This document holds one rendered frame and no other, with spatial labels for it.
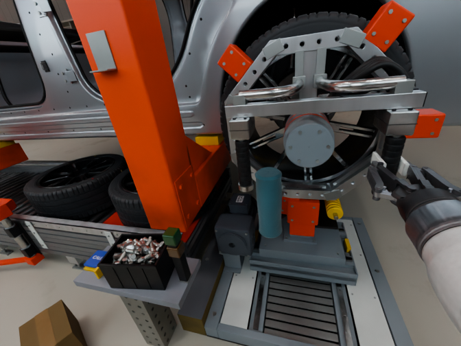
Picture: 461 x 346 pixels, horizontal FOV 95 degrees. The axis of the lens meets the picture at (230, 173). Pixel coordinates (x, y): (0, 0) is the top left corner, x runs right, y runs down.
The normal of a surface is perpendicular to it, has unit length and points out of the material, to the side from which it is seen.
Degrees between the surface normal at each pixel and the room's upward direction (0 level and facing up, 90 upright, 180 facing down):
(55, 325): 0
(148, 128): 90
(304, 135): 90
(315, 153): 90
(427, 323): 0
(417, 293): 0
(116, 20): 90
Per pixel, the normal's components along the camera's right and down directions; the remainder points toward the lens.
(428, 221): -0.84, -0.54
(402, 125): -0.26, 0.47
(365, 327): -0.11, -0.88
